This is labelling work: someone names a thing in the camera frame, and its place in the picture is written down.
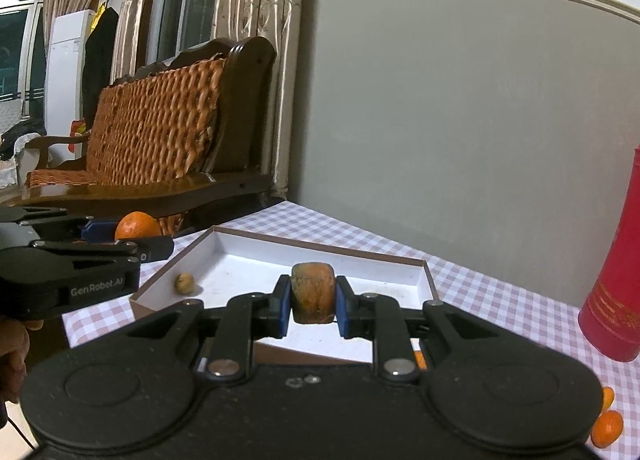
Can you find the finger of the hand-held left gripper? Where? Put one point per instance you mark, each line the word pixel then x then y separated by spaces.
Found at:
pixel 150 247
pixel 100 231

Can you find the yellow hanging garment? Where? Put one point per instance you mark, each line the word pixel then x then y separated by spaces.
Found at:
pixel 97 20

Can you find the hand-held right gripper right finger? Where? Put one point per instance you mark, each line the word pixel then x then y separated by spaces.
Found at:
pixel 342 310

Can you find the white refrigerator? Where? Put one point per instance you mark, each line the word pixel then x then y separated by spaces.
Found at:
pixel 62 80

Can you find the orange woven chair cushion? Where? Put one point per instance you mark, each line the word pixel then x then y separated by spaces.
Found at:
pixel 155 120

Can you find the large dark window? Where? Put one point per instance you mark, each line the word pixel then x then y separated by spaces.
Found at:
pixel 20 15

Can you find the dark and white cloth pile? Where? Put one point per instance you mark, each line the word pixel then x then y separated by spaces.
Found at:
pixel 20 145

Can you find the red bag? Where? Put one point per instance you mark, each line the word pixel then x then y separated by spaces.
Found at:
pixel 77 133

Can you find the brown cardboard box white inside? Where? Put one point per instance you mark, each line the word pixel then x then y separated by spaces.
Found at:
pixel 240 270

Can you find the person's left hand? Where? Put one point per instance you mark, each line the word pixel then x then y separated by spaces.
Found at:
pixel 12 355

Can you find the olive brown round longan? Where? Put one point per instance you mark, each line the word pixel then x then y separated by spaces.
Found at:
pixel 184 283

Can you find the shrivelled brownish orange chunk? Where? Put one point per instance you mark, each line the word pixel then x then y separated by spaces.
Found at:
pixel 313 292

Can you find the large orange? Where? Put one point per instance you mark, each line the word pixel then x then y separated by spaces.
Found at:
pixel 137 226

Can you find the black hanging coat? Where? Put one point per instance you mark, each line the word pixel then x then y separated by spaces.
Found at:
pixel 97 65

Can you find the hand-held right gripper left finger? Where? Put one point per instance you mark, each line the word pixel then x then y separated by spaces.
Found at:
pixel 283 307

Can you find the pink white checkered tablecloth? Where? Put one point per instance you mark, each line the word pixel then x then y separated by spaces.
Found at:
pixel 500 310

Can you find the dark wooden armchair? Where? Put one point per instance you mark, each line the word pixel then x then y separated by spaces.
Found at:
pixel 245 90

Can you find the red thermos flask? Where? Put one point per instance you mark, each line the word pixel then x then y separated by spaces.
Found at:
pixel 617 280

